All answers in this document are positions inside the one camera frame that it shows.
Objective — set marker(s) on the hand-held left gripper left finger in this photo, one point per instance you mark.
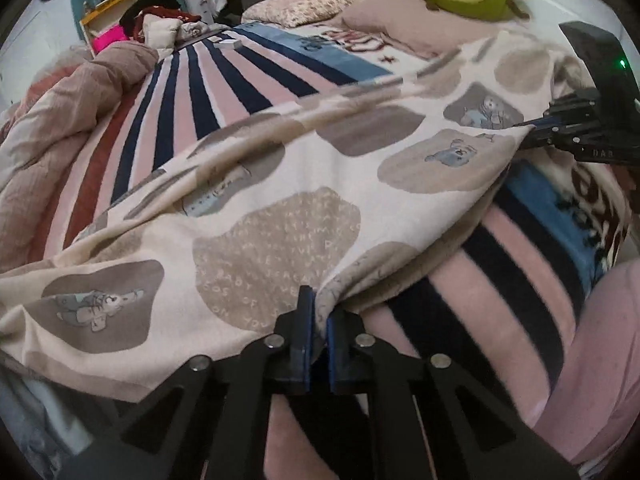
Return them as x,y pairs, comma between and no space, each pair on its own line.
305,332

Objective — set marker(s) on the person's pink-clothed leg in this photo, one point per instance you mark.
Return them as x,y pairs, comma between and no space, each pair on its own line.
595,360

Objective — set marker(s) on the white padded jacket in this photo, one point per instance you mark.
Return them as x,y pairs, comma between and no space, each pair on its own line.
162,30

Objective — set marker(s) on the pink quilted blanket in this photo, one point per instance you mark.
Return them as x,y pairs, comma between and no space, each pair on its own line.
410,25

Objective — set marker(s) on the light blue cloth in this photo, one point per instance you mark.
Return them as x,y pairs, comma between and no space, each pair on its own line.
45,410

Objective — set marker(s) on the yellow shelf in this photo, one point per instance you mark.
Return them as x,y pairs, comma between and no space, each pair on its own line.
107,7

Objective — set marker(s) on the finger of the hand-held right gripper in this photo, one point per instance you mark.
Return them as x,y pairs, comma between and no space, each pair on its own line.
565,110
575,141

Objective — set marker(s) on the floral pillow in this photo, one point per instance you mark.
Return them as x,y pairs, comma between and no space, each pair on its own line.
300,7

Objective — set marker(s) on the small white box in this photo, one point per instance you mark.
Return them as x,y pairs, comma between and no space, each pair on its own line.
228,44

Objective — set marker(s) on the beige comforter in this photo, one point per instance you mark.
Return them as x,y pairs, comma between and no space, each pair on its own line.
50,150

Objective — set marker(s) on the cream bear-print blanket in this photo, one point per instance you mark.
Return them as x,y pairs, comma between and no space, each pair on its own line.
280,185

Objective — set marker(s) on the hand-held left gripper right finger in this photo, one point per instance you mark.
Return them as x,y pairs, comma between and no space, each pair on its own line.
336,347

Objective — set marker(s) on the striped printed blanket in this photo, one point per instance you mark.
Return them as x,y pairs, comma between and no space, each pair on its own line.
210,80

